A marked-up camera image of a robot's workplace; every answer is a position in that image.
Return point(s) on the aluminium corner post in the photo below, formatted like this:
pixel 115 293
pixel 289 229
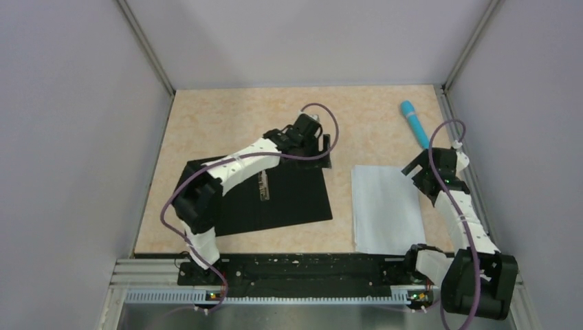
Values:
pixel 145 46
pixel 478 32

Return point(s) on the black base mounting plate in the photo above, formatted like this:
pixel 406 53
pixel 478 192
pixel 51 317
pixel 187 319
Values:
pixel 341 275

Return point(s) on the aluminium front rail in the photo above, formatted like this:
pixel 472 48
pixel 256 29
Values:
pixel 165 271

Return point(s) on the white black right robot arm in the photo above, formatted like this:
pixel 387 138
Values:
pixel 477 279

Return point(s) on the white slotted cable duct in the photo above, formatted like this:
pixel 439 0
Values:
pixel 202 297

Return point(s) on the right aluminium corner post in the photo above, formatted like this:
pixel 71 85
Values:
pixel 478 32

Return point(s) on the blue marker pen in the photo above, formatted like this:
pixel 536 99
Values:
pixel 410 114

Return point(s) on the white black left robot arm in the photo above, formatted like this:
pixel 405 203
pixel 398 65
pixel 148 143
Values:
pixel 203 185

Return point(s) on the white A4 file folder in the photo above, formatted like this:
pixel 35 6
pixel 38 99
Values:
pixel 297 195

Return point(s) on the left aluminium corner post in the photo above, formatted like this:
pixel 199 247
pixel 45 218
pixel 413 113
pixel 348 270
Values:
pixel 145 46

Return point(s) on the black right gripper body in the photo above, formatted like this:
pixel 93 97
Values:
pixel 419 171

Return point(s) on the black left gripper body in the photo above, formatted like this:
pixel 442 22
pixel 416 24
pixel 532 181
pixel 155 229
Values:
pixel 324 148

